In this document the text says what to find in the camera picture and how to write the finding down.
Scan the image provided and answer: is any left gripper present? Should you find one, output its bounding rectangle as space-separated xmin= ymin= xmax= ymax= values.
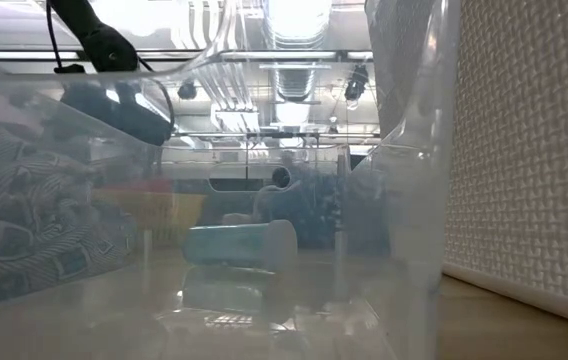
xmin=60 ymin=81 xmax=176 ymax=148

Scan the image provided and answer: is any grey patterned cloth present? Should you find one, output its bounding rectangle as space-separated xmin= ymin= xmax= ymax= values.
xmin=0 ymin=112 xmax=138 ymax=309

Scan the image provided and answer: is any yellow plastic basket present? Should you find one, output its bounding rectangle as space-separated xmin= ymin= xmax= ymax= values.
xmin=94 ymin=188 xmax=208 ymax=246

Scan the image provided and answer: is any clear plastic container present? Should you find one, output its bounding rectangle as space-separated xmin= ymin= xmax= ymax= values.
xmin=0 ymin=0 xmax=463 ymax=360

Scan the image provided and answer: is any white perforated plastic basket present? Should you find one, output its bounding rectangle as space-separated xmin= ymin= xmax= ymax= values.
xmin=366 ymin=0 xmax=568 ymax=334

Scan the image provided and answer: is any thin black gantry frame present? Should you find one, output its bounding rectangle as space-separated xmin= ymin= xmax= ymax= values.
xmin=171 ymin=130 xmax=381 ymax=181

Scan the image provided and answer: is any silver ceiling air duct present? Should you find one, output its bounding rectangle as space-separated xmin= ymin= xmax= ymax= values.
xmin=263 ymin=0 xmax=333 ymax=126

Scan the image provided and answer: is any black overhead camera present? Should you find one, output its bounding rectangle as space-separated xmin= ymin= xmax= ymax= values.
xmin=343 ymin=63 xmax=370 ymax=104

